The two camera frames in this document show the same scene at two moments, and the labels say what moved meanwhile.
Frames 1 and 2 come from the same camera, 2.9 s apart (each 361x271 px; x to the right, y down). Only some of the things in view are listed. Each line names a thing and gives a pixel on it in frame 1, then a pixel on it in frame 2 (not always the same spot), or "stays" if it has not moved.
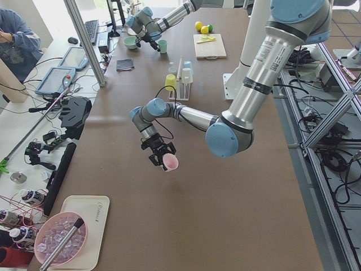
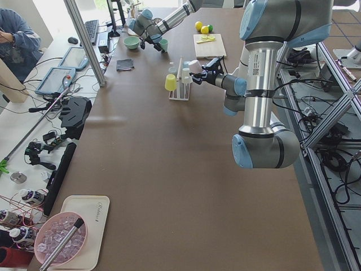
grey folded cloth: [124, 65] stays
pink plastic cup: [170, 161] -> [194, 66]
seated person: [19, 44] stays
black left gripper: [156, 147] -> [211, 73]
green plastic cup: [162, 44] stays
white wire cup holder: [177, 95] stays
